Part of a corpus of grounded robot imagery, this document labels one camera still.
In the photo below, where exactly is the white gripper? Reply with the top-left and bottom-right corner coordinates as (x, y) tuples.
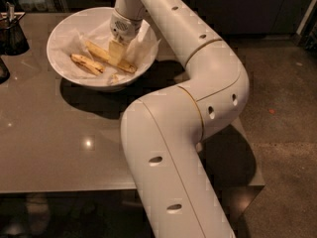
(108, 10), (142, 65)

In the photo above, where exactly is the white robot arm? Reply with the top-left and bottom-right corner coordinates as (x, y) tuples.
(112, 0), (249, 238)

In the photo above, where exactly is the small banana piece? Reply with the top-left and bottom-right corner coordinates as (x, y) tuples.
(109, 73), (119, 85)

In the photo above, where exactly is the white ceramic bowl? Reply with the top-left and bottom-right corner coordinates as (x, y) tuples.
(46, 6), (159, 93)

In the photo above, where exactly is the white paper liner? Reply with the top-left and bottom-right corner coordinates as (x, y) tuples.
(53, 13), (161, 86)

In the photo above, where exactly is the black mesh utensil holder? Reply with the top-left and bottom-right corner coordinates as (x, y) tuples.
(0, 2), (30, 56)

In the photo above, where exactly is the dark round object left edge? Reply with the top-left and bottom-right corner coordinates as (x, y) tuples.
(0, 58), (10, 84)

